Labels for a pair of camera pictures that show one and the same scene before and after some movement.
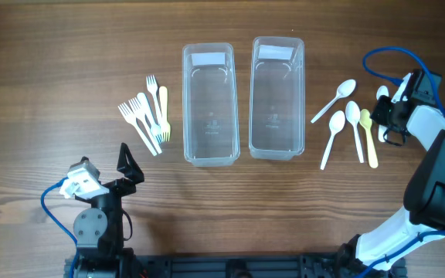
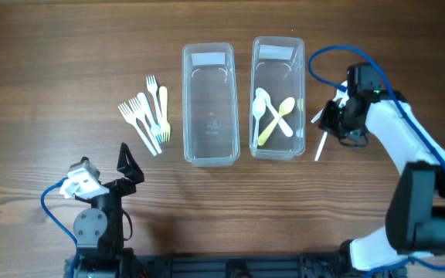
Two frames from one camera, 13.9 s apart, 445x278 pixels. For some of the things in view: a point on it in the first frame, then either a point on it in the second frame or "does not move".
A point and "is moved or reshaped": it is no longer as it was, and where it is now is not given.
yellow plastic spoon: (366, 122) → (286, 106)
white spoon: (352, 111) is moved or reshaped
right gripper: (385, 112) → (331, 120)
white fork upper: (153, 88) does not move
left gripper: (118, 185) does not move
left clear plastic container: (210, 112) does not move
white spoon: (337, 123) is moved or reshaped
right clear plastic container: (277, 98) does not move
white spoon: (382, 90) is moved or reshaped
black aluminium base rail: (231, 266) does not move
